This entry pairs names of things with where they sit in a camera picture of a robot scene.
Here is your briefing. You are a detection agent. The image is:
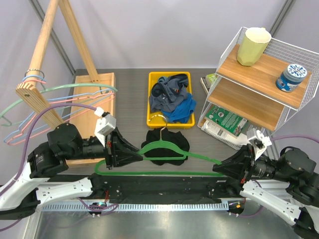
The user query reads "dark green hanger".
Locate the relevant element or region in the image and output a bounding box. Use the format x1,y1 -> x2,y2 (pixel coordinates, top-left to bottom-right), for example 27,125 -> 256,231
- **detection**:
94,125 -> 223,177

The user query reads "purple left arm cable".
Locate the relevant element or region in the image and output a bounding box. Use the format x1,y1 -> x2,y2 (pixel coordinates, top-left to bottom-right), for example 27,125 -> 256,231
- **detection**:
0,104 -> 119,231

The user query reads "wooden clothes rack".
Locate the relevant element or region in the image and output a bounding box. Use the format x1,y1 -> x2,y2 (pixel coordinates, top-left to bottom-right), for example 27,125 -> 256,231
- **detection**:
15,0 -> 117,166

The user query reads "green box on shelf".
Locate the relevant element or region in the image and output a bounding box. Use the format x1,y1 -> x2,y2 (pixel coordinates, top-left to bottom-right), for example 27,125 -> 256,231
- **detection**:
200,73 -> 218,94

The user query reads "mint green hanger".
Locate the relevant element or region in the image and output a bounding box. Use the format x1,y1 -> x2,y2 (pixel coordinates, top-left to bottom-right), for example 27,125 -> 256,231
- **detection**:
0,83 -> 118,127

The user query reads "blue lidded jar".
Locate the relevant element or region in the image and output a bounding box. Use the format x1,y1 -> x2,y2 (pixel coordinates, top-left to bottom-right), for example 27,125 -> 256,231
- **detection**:
276,64 -> 308,92

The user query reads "light blue wire hanger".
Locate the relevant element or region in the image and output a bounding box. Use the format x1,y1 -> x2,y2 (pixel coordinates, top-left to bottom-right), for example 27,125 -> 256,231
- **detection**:
3,73 -> 116,145

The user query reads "pink wire hanger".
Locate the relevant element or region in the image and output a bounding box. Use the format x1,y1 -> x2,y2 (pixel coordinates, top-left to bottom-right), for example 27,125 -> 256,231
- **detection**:
6,76 -> 116,147

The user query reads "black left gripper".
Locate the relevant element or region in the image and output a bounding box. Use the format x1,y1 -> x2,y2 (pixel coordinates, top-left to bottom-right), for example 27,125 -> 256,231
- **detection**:
66,126 -> 146,169

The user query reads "white wire wooden shelf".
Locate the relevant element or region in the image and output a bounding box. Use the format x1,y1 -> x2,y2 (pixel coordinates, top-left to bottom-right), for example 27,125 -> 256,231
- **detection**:
197,27 -> 319,133

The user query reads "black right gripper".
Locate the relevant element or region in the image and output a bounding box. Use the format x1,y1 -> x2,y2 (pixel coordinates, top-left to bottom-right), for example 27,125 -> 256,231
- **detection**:
212,141 -> 293,181

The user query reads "yellow plastic tray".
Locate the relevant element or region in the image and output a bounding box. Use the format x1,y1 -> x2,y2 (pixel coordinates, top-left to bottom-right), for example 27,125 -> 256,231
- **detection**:
146,71 -> 195,129

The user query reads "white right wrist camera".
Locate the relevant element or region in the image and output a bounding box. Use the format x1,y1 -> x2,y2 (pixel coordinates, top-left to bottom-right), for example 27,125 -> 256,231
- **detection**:
247,128 -> 272,160

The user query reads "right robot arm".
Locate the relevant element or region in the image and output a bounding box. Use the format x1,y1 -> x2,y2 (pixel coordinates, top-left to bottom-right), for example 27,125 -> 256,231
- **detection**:
212,144 -> 319,239

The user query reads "black tank top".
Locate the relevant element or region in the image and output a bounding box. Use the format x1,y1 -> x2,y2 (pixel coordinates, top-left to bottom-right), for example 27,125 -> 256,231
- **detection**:
141,128 -> 190,166

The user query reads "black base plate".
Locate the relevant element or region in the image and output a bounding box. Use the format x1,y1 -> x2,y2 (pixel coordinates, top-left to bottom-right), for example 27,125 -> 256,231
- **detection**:
83,176 -> 243,205

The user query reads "dark navy tank top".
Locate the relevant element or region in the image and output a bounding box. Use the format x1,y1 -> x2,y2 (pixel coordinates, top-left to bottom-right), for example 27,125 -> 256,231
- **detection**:
149,74 -> 189,113

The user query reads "pale green mug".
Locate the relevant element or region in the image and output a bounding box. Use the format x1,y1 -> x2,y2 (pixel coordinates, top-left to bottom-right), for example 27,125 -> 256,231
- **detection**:
237,27 -> 272,66

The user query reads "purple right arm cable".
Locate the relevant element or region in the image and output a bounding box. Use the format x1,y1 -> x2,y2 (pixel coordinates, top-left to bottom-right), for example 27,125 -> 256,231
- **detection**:
234,134 -> 319,218

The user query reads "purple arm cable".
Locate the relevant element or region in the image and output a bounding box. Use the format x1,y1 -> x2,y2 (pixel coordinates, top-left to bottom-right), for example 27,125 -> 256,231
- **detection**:
234,134 -> 319,218
0,104 -> 119,231

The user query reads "slotted metal rail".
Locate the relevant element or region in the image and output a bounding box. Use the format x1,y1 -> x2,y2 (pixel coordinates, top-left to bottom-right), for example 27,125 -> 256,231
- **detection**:
42,201 -> 229,212

